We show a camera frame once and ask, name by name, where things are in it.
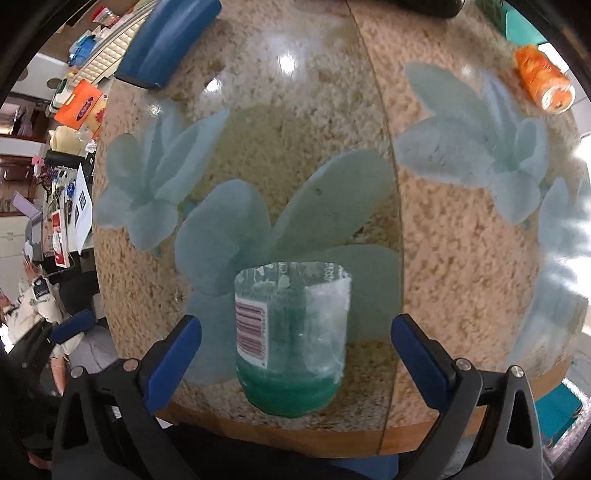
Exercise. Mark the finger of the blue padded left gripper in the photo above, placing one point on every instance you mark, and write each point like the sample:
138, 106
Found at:
107, 427

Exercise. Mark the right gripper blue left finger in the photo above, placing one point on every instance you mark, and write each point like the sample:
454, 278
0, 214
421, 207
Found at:
78, 323

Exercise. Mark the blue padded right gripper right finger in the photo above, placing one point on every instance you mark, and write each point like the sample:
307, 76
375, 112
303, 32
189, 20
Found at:
508, 442

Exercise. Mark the clear jar with green lid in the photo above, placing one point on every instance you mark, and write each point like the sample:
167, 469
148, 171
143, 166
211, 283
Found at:
291, 327

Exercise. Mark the dark blue plastic cup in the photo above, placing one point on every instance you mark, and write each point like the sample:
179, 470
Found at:
163, 40

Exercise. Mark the blue basket on cabinet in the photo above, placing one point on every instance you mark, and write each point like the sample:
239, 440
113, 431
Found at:
81, 49

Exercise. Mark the white television cabinet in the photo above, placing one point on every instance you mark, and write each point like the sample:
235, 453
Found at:
109, 51

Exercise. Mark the orange plastic jar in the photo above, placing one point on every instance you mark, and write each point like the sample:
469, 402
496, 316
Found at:
548, 87

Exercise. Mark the teal hexagonal container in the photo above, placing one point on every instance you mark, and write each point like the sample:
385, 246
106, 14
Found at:
511, 23

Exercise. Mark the black cylindrical thermos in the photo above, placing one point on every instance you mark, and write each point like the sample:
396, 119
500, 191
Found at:
444, 9

